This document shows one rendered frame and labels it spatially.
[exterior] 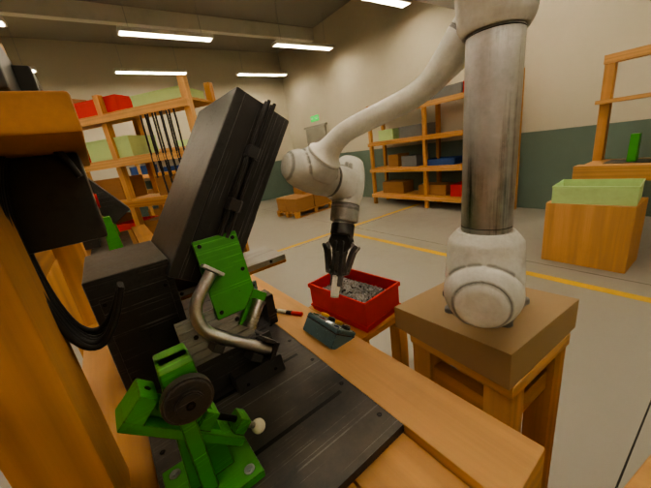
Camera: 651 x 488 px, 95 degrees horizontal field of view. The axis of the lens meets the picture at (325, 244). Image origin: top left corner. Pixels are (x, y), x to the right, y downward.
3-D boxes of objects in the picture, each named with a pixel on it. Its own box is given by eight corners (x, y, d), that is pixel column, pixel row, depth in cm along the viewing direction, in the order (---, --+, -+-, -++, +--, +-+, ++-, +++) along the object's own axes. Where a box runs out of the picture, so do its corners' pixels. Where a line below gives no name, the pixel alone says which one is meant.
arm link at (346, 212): (340, 208, 102) (338, 225, 102) (325, 201, 94) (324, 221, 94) (364, 208, 97) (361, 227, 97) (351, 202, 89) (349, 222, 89)
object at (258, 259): (265, 253, 114) (263, 245, 114) (286, 261, 102) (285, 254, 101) (153, 291, 93) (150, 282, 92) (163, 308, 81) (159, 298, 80)
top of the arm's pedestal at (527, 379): (468, 305, 114) (468, 295, 113) (570, 344, 88) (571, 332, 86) (410, 341, 98) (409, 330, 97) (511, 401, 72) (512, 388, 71)
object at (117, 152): (234, 291, 350) (176, 62, 278) (85, 293, 410) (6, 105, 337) (255, 272, 400) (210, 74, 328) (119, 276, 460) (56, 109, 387)
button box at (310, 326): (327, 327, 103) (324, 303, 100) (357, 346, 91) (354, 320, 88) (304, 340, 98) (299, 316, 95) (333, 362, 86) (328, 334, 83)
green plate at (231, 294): (249, 300, 90) (227, 233, 87) (259, 302, 83) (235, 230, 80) (210, 316, 83) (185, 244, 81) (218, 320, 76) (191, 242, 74)
